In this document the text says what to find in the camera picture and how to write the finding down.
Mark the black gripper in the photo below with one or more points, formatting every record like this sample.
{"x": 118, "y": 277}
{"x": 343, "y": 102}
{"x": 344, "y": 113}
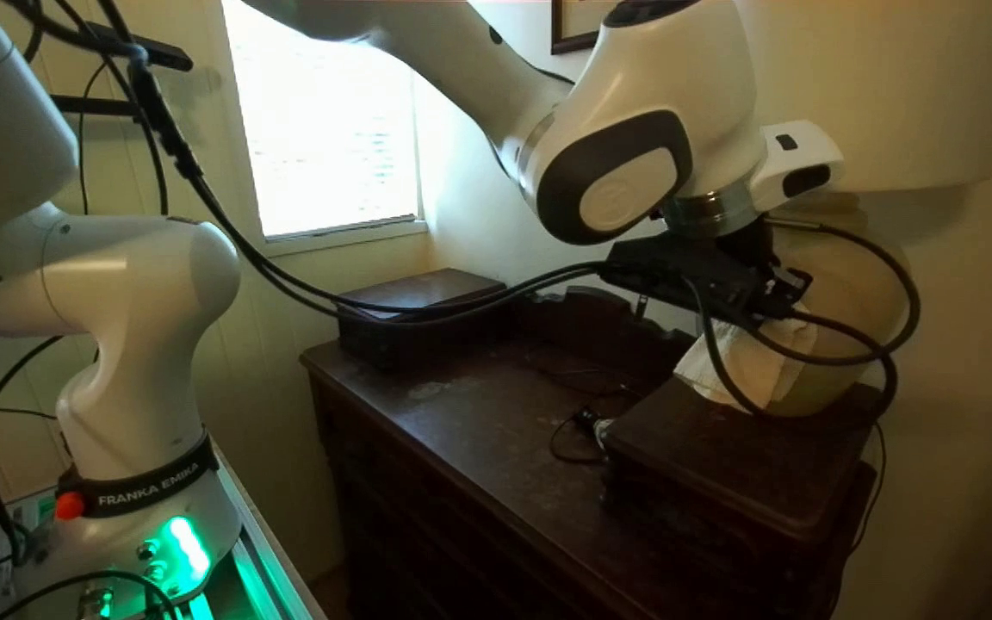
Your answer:
{"x": 774, "y": 293}

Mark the white towel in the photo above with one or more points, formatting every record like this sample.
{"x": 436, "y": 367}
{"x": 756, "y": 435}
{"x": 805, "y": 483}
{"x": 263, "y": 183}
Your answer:
{"x": 748, "y": 373}

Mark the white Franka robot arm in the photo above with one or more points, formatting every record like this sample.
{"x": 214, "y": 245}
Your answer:
{"x": 137, "y": 296}

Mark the dark wooden box under lamp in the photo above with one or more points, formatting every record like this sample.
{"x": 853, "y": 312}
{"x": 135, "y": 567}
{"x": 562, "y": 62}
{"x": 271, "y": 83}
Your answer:
{"x": 748, "y": 470}

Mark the beige ceramic lamp white shade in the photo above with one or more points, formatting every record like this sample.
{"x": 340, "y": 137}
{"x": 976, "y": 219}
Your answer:
{"x": 954, "y": 105}

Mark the dark framed picture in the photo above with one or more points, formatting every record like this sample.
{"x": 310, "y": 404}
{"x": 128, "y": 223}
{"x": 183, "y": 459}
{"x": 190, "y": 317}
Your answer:
{"x": 576, "y": 22}

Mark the dark wooden dresser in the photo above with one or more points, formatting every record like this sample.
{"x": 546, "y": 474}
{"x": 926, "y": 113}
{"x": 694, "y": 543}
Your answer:
{"x": 474, "y": 483}

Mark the dark wooden lidded box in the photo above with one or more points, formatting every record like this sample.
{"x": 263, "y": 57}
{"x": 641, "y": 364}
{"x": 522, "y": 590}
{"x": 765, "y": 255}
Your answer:
{"x": 405, "y": 331}

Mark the bright window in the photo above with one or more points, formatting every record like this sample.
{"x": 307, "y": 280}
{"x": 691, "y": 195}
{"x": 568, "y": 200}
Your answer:
{"x": 323, "y": 140}

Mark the red round base button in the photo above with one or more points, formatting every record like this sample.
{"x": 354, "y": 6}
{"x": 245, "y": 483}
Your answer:
{"x": 70, "y": 503}

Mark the black exterior camera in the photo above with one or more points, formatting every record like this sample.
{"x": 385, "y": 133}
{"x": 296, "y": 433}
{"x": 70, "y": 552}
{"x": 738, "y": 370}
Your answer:
{"x": 157, "y": 54}

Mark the black camera stand bar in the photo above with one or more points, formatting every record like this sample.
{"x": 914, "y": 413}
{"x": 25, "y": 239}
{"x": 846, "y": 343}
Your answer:
{"x": 83, "y": 108}

